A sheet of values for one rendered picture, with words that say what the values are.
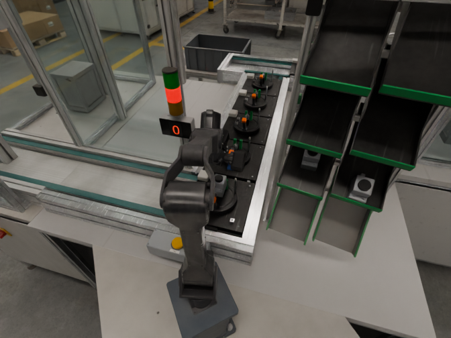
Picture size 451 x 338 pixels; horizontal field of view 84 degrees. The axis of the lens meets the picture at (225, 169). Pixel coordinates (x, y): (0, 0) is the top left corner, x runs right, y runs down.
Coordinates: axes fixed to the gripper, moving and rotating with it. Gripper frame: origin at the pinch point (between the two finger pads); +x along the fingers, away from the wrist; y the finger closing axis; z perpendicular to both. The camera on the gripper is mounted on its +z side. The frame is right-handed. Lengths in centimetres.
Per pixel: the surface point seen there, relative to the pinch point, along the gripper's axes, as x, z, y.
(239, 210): 14.5, -14.7, -8.9
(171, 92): -9.3, 17.2, 18.3
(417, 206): 70, 8, -96
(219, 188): 7.6, -8.6, -0.6
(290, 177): -5.3, -2.0, -23.6
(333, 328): 8, -43, -46
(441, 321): 106, -54, -135
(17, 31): -17, 28, 75
